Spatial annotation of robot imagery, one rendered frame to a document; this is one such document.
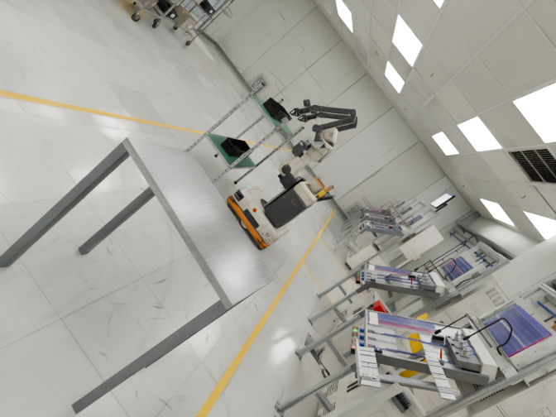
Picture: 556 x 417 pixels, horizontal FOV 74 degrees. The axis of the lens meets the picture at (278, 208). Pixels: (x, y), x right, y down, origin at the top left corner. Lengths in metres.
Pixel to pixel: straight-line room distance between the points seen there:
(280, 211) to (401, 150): 7.66
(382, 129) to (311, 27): 3.57
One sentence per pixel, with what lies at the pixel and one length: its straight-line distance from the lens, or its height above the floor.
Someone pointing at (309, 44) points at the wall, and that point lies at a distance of 11.71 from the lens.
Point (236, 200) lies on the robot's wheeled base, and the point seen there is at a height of 0.13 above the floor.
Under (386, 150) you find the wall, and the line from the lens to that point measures 11.10.
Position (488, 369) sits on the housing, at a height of 1.26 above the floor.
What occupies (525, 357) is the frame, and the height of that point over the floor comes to 1.46.
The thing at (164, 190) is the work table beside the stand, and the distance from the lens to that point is 1.35.
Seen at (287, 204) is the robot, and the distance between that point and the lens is 3.79.
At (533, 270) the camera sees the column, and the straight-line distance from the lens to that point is 6.02.
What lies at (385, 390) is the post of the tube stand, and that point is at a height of 0.75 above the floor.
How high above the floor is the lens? 1.39
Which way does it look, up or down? 14 degrees down
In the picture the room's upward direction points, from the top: 53 degrees clockwise
